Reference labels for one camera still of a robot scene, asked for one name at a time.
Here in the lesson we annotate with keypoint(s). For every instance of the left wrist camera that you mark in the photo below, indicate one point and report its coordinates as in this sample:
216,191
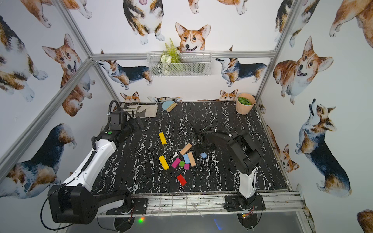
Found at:
117,119

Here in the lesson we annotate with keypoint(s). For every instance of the red block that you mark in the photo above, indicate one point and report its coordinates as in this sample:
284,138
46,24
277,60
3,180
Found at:
181,180

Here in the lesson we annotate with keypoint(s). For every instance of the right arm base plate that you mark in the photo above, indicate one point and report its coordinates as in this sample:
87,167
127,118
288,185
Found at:
236,203

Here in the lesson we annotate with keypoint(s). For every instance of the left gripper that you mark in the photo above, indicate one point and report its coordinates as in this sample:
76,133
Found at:
137,124

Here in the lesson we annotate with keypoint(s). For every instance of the small light blue block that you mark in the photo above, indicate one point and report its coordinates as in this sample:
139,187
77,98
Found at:
203,155

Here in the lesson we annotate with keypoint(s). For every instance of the pink pot with greens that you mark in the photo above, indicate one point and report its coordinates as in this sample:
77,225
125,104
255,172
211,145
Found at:
245,103

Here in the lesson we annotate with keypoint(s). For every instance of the long natural wood block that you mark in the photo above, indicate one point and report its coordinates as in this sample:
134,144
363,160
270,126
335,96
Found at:
186,149

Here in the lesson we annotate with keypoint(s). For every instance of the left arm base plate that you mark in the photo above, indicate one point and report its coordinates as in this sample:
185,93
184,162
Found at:
139,206

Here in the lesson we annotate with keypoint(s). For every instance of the short yellow block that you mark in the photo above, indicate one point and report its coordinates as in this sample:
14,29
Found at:
162,138

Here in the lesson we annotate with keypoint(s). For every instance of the white wire basket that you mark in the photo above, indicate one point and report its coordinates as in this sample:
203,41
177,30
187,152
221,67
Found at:
184,64

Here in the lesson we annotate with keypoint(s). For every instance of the green fern plant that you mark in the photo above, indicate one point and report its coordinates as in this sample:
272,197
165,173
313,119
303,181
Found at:
170,60

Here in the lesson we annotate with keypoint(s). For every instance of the magenta rectangular block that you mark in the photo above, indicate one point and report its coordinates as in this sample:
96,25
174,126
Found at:
176,163

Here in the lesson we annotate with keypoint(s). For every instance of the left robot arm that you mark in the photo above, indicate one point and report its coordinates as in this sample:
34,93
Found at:
72,202

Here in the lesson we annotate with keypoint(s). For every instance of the light blue rectangular block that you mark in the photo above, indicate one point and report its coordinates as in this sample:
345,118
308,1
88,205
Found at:
186,159

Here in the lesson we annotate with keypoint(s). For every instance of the beige work glove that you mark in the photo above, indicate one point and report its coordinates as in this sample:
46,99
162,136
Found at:
142,111

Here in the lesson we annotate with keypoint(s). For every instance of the long yellow block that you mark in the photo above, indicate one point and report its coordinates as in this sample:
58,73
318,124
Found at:
164,163

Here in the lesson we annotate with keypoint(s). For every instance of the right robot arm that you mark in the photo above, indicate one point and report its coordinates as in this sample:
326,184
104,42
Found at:
245,153

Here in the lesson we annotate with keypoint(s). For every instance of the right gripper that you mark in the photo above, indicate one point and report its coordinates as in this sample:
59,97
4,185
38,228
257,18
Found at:
211,147

